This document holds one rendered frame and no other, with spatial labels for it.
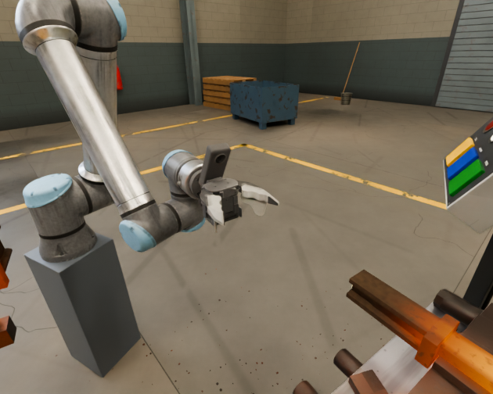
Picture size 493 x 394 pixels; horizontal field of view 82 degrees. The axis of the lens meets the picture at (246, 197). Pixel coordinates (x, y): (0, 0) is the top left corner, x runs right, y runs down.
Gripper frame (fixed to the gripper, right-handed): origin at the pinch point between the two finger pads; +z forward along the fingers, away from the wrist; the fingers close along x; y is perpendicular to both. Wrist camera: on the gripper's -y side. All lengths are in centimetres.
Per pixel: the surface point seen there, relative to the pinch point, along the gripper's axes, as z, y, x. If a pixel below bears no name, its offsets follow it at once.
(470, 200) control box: 20.8, 1.1, -38.1
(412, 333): 30.1, 0.9, 0.6
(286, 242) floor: -88, 100, -92
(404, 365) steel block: 29.9, 8.5, -1.6
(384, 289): 25.8, -1.2, -0.4
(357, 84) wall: -506, 62, -729
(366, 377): 28.4, 7.3, 4.2
